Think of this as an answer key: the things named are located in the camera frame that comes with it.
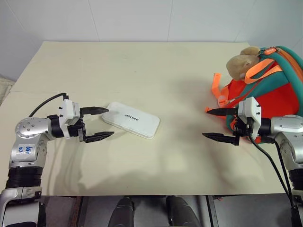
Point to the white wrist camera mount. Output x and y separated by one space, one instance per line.
251 113
68 110

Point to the white rectangular case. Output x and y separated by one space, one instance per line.
131 119

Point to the dark rounded shape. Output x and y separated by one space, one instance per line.
182 211
123 211

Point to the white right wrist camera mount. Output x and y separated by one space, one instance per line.
251 113

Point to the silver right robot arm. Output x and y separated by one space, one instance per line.
287 132

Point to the beige plush toy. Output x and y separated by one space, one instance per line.
241 62

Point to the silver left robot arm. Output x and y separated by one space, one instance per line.
28 132

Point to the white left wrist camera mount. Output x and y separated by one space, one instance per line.
68 110

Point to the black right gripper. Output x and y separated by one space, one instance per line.
241 128

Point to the orange and teal backpack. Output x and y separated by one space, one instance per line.
267 87

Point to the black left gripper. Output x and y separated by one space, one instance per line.
76 128

